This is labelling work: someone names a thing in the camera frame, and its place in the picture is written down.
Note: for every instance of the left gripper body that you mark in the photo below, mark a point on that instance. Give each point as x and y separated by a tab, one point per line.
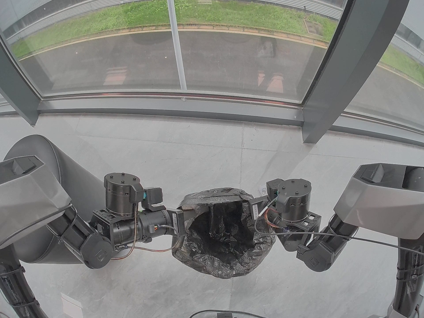
155	225

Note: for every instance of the black plastic bag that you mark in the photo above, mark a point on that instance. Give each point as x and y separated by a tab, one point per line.
215	240

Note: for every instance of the window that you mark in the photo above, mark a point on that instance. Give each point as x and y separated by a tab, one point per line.
185	45

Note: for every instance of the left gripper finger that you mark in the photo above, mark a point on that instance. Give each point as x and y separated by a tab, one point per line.
188	214
178	242

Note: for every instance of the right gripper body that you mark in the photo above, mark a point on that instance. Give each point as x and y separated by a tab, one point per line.
261	212

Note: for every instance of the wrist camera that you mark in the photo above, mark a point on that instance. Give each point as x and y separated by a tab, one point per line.
273	188
153	197

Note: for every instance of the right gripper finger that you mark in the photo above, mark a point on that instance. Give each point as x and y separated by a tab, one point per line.
247	207

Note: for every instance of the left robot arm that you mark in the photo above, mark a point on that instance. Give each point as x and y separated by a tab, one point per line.
31	194

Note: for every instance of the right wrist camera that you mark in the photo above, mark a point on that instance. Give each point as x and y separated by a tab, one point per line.
273	188

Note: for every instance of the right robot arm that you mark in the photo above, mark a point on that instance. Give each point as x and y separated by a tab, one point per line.
374	197

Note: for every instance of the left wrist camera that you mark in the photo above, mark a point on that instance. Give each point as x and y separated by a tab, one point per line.
153	197

